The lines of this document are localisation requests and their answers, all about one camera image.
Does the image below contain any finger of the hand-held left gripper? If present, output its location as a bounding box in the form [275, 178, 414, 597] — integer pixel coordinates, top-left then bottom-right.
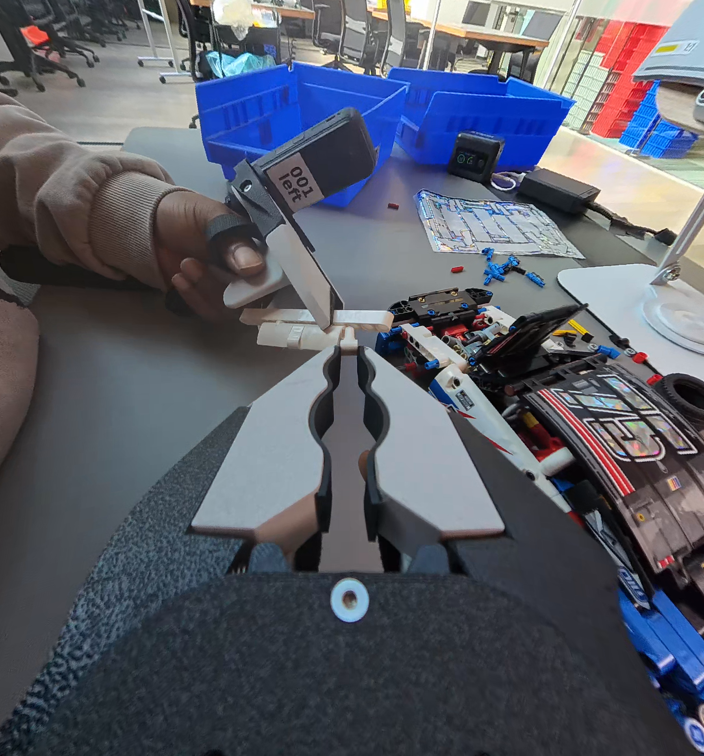
[266, 219, 345, 332]

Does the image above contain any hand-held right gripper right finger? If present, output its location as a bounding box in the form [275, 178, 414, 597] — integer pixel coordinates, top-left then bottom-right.
[358, 346, 506, 573]

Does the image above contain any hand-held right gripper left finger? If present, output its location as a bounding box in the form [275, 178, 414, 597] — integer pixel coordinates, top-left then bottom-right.
[190, 346, 336, 572]

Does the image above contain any white toy brick beam assembly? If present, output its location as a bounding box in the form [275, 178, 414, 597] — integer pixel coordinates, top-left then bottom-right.
[239, 307, 395, 354]

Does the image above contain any person's left forearm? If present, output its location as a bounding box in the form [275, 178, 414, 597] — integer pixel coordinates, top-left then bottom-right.
[0, 74, 178, 291]

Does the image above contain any person's left hand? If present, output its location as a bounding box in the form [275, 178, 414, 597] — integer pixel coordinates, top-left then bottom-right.
[153, 190, 268, 324]

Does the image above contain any blue bin with marker label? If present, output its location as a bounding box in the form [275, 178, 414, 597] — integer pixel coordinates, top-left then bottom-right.
[194, 61, 410, 209]

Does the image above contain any teal plastic bag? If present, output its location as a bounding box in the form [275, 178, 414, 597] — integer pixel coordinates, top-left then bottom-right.
[204, 50, 277, 79]

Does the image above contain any small black electronic box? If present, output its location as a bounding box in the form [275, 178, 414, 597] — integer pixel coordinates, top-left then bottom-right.
[448, 130, 506, 183]

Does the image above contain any shiny sticker sheet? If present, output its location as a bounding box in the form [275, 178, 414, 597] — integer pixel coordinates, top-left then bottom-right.
[414, 189, 586, 261]

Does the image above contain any toy brick race car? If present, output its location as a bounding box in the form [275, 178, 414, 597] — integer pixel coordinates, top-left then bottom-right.
[374, 287, 704, 756]

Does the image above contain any wooden background table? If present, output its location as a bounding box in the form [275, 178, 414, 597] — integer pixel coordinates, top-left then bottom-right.
[371, 9, 550, 83]

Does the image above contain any pile of blue toy pins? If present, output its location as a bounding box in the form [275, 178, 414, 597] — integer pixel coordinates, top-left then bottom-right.
[480, 246, 547, 289]

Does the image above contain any black rubber toy tyre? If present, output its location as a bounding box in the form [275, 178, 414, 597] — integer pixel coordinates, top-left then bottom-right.
[652, 372, 704, 431]

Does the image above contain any stack of white crates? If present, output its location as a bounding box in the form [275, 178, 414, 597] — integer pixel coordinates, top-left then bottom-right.
[563, 50, 615, 132]

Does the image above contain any stack of red bins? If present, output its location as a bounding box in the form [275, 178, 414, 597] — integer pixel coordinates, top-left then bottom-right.
[588, 20, 673, 141]

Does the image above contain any stack of small blue bins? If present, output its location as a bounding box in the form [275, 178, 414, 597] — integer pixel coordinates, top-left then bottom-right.
[618, 82, 700, 160]

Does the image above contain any building instruction booklet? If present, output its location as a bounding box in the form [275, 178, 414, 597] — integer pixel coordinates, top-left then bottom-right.
[631, 0, 704, 132]

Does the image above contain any black power cable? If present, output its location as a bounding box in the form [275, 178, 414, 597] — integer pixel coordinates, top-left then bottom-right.
[588, 201, 679, 247]

